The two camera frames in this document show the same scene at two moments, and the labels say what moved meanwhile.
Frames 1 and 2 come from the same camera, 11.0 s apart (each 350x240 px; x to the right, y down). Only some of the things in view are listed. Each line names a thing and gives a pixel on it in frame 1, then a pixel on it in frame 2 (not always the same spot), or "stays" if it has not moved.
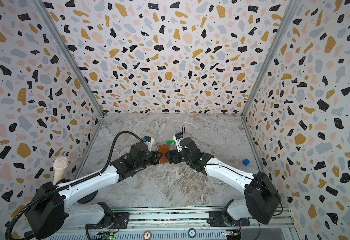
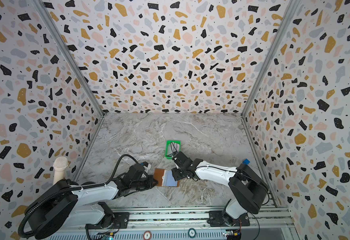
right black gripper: (175, 156) to (180, 160)
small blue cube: (246, 162) stays
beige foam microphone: (59, 164) stays
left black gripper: (156, 156) to (151, 179)
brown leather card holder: (163, 148) to (165, 178)
